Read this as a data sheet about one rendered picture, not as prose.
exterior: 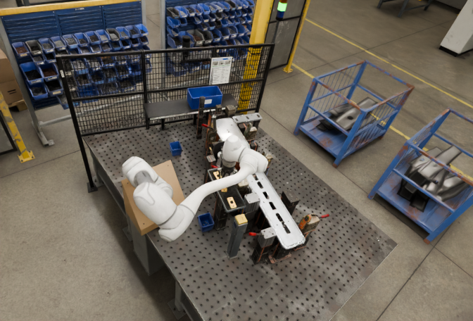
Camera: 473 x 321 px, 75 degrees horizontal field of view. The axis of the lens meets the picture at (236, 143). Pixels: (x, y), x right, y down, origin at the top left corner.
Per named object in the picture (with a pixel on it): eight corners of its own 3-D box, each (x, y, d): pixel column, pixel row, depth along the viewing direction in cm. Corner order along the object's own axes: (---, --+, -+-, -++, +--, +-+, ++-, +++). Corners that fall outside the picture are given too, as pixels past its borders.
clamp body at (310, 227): (308, 247, 241) (324, 221, 216) (292, 253, 235) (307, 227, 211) (301, 235, 247) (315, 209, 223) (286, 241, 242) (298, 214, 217)
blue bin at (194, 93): (221, 105, 302) (222, 95, 294) (191, 109, 291) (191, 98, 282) (215, 96, 313) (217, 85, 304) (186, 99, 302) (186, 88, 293)
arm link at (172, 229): (199, 218, 159) (182, 200, 154) (179, 248, 149) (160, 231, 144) (186, 217, 169) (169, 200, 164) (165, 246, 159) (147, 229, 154)
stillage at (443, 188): (409, 159, 450) (448, 106, 386) (464, 196, 411) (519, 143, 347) (366, 196, 383) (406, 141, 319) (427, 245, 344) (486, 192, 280)
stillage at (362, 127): (341, 110, 517) (365, 58, 453) (382, 139, 476) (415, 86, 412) (293, 133, 453) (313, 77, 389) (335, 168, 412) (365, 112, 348)
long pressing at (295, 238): (310, 241, 211) (311, 240, 210) (282, 251, 203) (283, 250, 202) (231, 117, 298) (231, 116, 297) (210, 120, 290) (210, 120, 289)
